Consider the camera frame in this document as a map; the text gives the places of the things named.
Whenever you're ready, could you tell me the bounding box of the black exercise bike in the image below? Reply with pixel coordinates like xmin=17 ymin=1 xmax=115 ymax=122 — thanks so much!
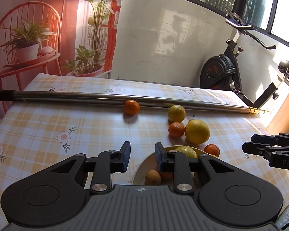
xmin=199 ymin=7 xmax=289 ymax=109

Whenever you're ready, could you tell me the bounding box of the printed room backdrop cloth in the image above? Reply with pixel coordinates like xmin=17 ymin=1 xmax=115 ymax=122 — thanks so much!
xmin=0 ymin=0 xmax=126 ymax=126

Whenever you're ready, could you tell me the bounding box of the brown kiwi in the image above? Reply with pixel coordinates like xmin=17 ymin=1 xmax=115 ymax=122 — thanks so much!
xmin=145 ymin=170 xmax=161 ymax=186

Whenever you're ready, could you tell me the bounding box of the long metal pole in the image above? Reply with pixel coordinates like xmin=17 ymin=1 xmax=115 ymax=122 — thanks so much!
xmin=0 ymin=90 xmax=271 ymax=114

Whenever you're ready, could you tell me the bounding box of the small round yellow lemon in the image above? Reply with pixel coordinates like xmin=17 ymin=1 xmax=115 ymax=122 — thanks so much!
xmin=168 ymin=105 xmax=186 ymax=123

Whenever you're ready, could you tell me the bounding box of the tangerine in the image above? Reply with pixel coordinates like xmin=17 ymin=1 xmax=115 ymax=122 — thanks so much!
xmin=168 ymin=122 xmax=185 ymax=139
xmin=203 ymin=144 xmax=220 ymax=157
xmin=156 ymin=167 xmax=173 ymax=181
xmin=124 ymin=100 xmax=140 ymax=116

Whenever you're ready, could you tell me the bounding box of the wooden panel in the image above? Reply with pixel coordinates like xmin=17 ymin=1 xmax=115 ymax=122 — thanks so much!
xmin=267 ymin=94 xmax=289 ymax=134

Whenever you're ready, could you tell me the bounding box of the large lemon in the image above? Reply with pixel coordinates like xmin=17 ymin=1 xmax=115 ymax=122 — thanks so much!
xmin=185 ymin=119 xmax=210 ymax=144
xmin=194 ymin=172 xmax=200 ymax=187

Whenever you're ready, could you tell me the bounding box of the beige round plate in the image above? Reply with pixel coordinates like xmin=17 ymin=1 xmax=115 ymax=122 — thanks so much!
xmin=131 ymin=145 xmax=217 ymax=189

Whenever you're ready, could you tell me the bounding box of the green apple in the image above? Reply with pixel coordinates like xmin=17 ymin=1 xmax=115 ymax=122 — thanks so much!
xmin=175 ymin=146 xmax=198 ymax=159

